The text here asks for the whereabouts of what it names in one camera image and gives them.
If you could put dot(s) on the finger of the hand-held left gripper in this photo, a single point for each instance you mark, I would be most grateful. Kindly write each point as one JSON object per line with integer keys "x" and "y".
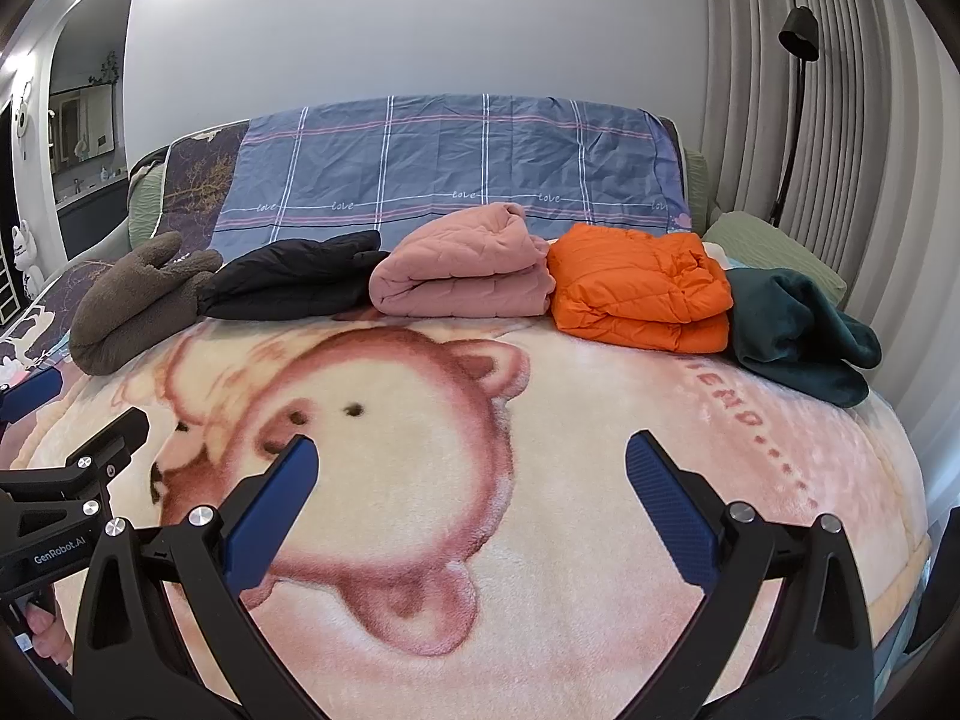
{"x": 34, "y": 397}
{"x": 112, "y": 439}

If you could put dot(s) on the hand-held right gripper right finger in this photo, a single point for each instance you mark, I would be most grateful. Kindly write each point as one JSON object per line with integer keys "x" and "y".
{"x": 671, "y": 510}

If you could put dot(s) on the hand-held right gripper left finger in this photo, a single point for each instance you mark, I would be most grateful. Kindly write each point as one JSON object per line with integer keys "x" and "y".
{"x": 274, "y": 510}

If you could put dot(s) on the black puffer jacket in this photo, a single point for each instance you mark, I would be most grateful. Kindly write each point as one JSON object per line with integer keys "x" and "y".
{"x": 292, "y": 277}

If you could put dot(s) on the person's left hand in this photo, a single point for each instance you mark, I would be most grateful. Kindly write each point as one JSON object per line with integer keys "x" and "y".
{"x": 49, "y": 634}

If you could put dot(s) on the white ladder shelf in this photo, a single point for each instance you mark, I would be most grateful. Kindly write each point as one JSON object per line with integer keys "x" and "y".
{"x": 7, "y": 289}

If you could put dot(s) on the brown fleece garment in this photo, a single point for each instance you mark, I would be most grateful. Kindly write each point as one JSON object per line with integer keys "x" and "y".
{"x": 127, "y": 300}

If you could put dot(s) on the white cat figurine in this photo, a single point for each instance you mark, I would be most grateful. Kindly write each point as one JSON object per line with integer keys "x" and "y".
{"x": 26, "y": 259}

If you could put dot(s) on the dark vanity cabinet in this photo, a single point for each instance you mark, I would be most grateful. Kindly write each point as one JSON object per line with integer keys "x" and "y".
{"x": 90, "y": 217}

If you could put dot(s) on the bear printed blanket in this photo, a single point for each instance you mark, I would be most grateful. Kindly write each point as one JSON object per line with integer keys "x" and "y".
{"x": 487, "y": 465}

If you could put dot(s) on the dark green garment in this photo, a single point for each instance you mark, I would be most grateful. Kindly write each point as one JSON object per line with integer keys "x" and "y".
{"x": 795, "y": 330}

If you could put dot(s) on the orange puffer jacket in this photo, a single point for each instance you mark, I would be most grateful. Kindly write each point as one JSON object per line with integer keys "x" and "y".
{"x": 637, "y": 285}

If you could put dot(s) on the dark floral printed quilt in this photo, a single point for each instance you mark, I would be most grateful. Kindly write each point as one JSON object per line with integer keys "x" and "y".
{"x": 195, "y": 172}

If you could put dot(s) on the green pillow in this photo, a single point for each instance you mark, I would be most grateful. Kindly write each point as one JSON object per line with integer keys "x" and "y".
{"x": 765, "y": 244}

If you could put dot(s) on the pink quilted jacket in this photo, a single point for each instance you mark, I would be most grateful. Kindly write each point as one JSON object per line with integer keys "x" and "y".
{"x": 465, "y": 270}

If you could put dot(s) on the hanging green plant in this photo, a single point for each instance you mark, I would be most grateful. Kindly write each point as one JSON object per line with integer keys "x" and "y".
{"x": 105, "y": 67}

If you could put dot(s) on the blue plaid bed sheet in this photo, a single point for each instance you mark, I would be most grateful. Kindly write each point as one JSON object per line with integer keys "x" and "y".
{"x": 450, "y": 157}

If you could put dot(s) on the grey pleated curtain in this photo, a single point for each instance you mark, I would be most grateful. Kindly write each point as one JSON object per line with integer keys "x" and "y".
{"x": 885, "y": 165}

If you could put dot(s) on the black floor lamp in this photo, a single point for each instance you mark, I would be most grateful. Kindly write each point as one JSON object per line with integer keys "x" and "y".
{"x": 799, "y": 34}

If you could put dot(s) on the wall mirror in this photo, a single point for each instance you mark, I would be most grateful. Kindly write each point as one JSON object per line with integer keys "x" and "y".
{"x": 79, "y": 124}

